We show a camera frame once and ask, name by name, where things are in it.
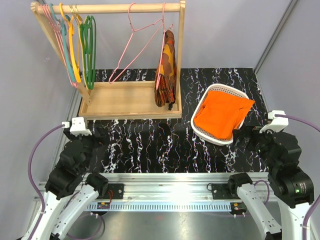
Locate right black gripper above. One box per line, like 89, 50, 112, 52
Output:
232, 121, 280, 171

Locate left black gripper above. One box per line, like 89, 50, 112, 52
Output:
64, 124, 110, 172

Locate orange trousers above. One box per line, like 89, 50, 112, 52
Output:
194, 91, 255, 140

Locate pink wire hanger with orange trousers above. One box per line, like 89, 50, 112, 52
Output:
108, 2, 163, 84

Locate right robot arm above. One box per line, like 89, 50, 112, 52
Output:
226, 126, 316, 240

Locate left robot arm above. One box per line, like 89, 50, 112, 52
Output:
22, 123, 109, 240

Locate camouflage patterned trousers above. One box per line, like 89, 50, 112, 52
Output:
154, 29, 177, 111

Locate green hanger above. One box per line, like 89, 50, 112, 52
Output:
80, 15, 94, 90
88, 15, 97, 84

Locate yellow hanger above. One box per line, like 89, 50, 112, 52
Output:
73, 14, 83, 77
59, 2, 82, 85

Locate teal hanger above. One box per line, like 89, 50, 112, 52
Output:
49, 3, 77, 88

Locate wooden clothes rack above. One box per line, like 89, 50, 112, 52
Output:
30, 0, 186, 120

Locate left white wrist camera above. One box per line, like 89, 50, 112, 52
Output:
61, 117, 92, 138

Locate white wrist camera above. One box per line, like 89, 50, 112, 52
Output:
61, 117, 92, 138
259, 110, 289, 133

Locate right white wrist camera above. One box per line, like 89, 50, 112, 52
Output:
259, 110, 289, 133

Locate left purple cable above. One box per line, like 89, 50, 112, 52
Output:
27, 123, 65, 240

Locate aluminium mounting rail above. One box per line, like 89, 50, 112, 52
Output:
33, 172, 278, 213

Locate pink wire hanger with camouflage trousers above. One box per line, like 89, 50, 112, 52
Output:
155, 2, 166, 90

